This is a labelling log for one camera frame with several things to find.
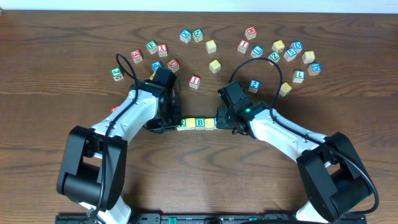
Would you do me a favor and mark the yellow O block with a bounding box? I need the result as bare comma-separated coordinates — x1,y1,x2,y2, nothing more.
185,118,196,130
205,118,215,130

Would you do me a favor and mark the green R block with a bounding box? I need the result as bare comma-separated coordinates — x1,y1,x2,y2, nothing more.
177,119,187,131

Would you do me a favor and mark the green B block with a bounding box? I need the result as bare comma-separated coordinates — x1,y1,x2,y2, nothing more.
195,118,205,130

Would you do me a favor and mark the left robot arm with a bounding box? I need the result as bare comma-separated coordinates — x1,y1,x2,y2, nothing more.
56,80,181,223

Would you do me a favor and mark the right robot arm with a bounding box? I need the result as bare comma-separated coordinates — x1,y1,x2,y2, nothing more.
216,98,377,223

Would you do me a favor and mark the yellow block left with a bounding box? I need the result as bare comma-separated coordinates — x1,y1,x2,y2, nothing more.
150,72,156,80

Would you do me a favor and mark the red I block near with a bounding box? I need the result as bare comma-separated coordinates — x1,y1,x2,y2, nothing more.
188,75,201,89

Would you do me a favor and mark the red i block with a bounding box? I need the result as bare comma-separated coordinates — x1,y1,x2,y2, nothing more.
188,75,201,89
238,40,249,54

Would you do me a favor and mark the blue 2 block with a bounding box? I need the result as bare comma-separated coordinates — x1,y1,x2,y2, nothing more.
248,80,261,93

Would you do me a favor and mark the red U block far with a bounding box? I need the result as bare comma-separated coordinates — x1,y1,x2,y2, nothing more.
167,58,180,73

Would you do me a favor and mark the red u block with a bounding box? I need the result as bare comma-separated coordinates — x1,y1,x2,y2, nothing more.
111,106,119,113
167,58,180,73

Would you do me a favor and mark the blue P block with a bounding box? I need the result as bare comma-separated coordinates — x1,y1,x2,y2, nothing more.
151,60,163,72

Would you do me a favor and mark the yellow block centre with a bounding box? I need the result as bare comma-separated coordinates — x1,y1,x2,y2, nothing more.
209,60,221,73

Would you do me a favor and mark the red U block near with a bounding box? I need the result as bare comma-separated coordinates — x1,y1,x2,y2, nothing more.
111,106,119,113

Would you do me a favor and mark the green J block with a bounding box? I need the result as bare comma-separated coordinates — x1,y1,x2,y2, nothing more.
111,67,124,82

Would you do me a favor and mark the red G block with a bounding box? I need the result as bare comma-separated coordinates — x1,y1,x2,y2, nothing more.
131,50,143,63

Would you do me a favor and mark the red Y block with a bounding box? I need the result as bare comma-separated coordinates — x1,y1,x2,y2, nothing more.
157,44,168,57

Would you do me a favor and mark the yellow K block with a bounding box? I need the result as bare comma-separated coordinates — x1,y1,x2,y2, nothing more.
279,82,292,96

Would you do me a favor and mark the green F block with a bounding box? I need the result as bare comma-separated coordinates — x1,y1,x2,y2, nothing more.
146,40,158,54

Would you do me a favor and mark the blue L block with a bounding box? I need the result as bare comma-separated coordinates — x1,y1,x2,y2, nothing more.
251,45,264,58

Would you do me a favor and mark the yellow C block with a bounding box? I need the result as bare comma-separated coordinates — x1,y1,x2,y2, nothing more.
205,40,217,54

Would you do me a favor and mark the red I block far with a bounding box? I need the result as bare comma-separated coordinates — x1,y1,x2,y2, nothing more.
238,40,249,54

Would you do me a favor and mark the green Z block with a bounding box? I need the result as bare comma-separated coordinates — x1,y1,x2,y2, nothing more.
268,52,280,63

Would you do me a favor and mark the blue X block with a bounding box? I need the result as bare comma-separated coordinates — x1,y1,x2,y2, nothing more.
179,29,192,44

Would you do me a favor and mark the green N block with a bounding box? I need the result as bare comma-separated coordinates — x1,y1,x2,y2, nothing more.
192,29,203,42

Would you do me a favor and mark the green 7 block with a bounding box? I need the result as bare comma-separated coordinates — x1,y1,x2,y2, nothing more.
292,70,305,83

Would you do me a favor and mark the yellow block far right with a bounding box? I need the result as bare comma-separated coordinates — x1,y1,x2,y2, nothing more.
272,40,285,54

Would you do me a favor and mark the blue 5 block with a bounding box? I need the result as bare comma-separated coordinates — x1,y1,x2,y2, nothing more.
284,48,297,62

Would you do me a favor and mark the blue D block right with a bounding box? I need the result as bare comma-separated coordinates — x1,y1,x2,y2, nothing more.
308,63,322,76

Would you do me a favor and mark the blue d block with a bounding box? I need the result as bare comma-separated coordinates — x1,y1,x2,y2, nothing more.
290,41,303,54
308,63,322,76

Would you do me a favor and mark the blue D block far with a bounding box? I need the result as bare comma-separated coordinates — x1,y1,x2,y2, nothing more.
290,41,303,54

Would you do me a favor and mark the yellow 8 block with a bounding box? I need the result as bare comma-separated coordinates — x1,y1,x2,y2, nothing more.
302,51,315,64

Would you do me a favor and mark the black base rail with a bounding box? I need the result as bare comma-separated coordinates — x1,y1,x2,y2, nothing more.
55,213,367,224

